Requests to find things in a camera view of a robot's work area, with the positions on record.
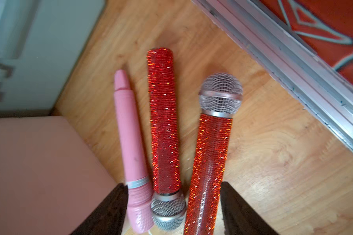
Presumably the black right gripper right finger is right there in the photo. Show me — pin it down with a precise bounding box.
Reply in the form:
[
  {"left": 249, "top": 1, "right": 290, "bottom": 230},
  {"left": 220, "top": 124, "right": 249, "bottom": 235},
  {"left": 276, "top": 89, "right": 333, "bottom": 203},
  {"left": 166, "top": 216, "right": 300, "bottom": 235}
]
[{"left": 220, "top": 182, "right": 277, "bottom": 235}]

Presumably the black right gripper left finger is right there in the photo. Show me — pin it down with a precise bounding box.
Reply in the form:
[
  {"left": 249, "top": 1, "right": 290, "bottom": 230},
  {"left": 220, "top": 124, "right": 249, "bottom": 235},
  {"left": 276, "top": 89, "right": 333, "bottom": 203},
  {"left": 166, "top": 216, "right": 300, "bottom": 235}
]
[{"left": 71, "top": 183, "right": 128, "bottom": 235}]

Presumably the pink microphone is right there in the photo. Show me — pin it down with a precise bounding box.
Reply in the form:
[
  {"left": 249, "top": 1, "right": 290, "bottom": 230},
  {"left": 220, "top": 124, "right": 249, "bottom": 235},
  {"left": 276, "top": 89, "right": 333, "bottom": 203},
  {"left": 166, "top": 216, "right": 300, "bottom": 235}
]
[{"left": 114, "top": 70, "right": 154, "bottom": 234}]

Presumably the red glitter microphone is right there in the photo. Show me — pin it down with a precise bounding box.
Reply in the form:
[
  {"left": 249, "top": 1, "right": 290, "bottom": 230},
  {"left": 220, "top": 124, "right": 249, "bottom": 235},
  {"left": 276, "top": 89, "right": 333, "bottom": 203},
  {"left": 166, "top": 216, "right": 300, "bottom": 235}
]
[
  {"left": 184, "top": 73, "right": 243, "bottom": 235},
  {"left": 147, "top": 48, "right": 186, "bottom": 231}
]

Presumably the white drawer cabinet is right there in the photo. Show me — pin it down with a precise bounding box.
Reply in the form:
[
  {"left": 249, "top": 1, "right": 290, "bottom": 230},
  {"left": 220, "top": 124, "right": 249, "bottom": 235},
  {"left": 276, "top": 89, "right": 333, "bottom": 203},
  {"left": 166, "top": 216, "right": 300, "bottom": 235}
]
[{"left": 0, "top": 117, "right": 116, "bottom": 235}]

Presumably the grey plastic storage box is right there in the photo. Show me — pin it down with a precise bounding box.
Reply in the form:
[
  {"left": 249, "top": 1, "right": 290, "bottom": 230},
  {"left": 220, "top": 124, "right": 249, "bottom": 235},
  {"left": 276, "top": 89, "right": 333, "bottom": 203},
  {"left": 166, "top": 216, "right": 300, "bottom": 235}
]
[{"left": 0, "top": 1, "right": 106, "bottom": 118}]

